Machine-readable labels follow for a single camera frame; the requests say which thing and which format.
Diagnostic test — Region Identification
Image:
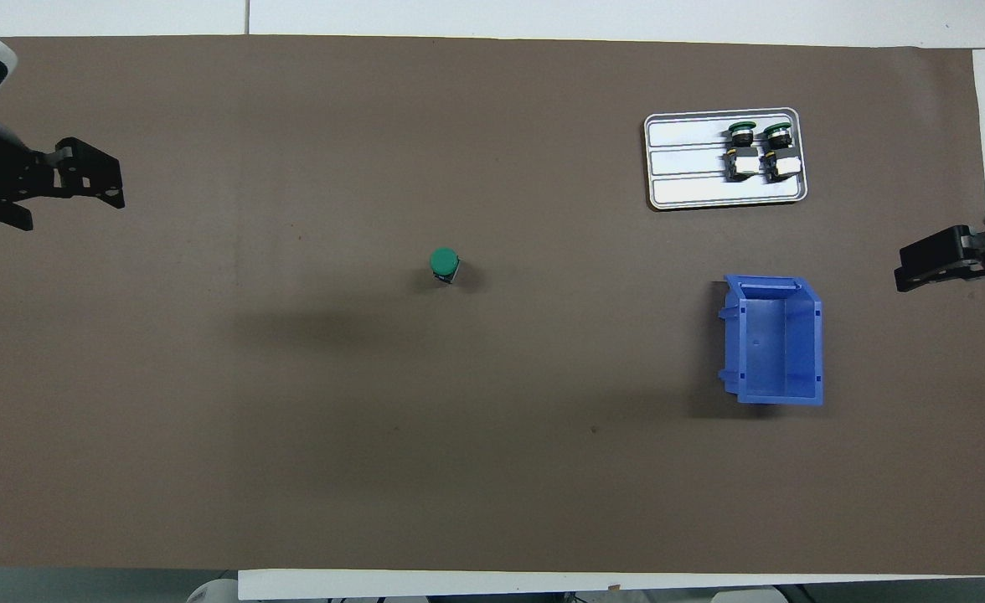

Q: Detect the green mushroom push button switch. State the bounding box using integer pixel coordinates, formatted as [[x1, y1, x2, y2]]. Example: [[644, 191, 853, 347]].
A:
[[429, 247, 462, 287], [724, 121, 761, 182], [760, 122, 802, 183]]

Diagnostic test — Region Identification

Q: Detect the blue plastic storage bin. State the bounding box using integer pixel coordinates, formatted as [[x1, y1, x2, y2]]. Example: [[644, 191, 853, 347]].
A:
[[717, 275, 825, 407]]

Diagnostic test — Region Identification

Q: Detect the silver metal tray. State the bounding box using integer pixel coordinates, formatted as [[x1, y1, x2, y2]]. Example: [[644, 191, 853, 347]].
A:
[[643, 107, 809, 211]]

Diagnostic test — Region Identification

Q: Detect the brown table mat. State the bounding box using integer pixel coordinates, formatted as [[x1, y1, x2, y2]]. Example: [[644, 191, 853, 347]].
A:
[[0, 35, 985, 577]]

